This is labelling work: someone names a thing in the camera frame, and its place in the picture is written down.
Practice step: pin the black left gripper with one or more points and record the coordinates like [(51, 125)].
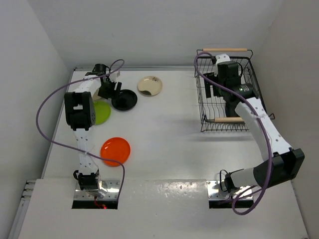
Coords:
[(112, 93)]

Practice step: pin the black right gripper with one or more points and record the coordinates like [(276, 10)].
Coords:
[(208, 83)]

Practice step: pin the matte black plate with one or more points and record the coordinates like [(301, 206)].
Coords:
[(230, 109)]

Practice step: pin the glossy black plate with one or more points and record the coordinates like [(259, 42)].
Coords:
[(126, 100)]

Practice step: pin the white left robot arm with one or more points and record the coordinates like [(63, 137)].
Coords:
[(81, 116)]

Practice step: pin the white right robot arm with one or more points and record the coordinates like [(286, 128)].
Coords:
[(281, 162)]

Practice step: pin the green plate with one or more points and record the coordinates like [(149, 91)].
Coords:
[(102, 111)]

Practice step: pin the cream plate with black mark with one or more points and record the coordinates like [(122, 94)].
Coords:
[(150, 85)]

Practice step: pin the orange plate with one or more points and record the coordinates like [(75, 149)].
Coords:
[(115, 149)]

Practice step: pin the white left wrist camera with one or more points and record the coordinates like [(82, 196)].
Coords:
[(113, 77)]

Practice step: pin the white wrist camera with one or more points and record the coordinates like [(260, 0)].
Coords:
[(221, 58), (113, 77)]

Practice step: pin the black wire dish rack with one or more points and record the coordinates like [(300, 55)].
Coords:
[(214, 109)]

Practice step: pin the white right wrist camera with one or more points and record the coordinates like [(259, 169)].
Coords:
[(221, 58)]

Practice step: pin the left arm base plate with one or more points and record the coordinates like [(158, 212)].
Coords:
[(108, 190)]

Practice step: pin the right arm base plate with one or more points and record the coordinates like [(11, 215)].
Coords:
[(216, 191)]

